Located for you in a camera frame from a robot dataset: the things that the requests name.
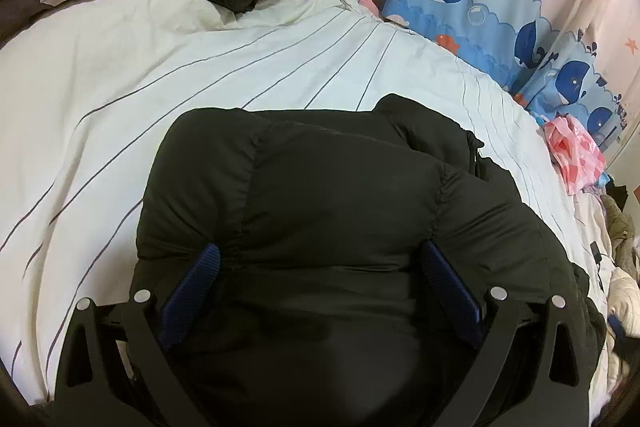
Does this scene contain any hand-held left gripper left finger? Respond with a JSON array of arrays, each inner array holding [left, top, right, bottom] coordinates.
[[52, 243, 222, 427]]

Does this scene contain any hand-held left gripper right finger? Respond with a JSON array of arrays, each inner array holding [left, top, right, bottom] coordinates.
[[422, 241, 588, 427]]

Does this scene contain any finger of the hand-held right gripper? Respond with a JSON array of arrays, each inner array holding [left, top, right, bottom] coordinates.
[[607, 314, 640, 358]]

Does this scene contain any black puffer jacket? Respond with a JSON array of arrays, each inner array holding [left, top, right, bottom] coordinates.
[[135, 94, 608, 427]]

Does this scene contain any pile of clothes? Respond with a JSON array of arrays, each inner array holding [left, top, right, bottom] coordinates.
[[597, 182, 640, 388]]

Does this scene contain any pink checked cloth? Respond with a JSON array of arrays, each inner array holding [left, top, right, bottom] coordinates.
[[542, 114, 608, 195]]

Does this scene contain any white striped bed sheet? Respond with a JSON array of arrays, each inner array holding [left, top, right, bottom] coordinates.
[[0, 0, 616, 408]]

